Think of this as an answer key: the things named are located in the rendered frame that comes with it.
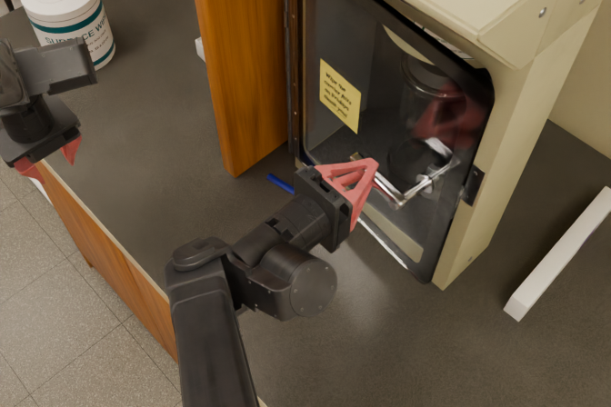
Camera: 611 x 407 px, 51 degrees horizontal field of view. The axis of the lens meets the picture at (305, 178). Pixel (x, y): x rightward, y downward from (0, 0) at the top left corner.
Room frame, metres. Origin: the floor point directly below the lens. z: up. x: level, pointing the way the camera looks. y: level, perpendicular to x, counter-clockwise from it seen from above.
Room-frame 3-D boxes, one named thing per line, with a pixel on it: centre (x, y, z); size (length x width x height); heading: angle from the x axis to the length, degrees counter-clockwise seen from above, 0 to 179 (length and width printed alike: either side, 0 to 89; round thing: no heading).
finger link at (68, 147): (0.53, 0.34, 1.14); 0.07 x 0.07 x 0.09; 43
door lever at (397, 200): (0.44, -0.10, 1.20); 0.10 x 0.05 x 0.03; 38
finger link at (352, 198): (0.42, -0.05, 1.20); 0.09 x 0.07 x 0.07; 133
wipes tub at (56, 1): (0.92, 0.43, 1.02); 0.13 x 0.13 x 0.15
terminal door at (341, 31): (0.52, -0.08, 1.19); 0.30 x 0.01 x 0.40; 38
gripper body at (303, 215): (0.37, 0.00, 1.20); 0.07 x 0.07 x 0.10; 43
